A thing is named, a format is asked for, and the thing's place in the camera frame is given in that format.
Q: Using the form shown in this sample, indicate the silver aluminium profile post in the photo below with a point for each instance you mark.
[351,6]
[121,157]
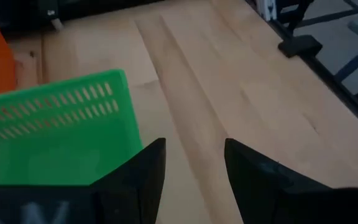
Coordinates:
[267,9]

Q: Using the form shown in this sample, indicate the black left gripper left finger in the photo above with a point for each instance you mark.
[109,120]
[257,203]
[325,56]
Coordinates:
[129,193]

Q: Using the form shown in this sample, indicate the black frame corner bracket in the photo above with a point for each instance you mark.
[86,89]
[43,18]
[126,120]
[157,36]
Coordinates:
[300,46]

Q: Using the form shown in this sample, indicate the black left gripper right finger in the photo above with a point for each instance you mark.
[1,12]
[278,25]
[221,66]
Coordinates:
[269,193]

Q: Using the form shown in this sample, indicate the green plastic slotted basket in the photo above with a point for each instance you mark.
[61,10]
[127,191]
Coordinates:
[57,149]

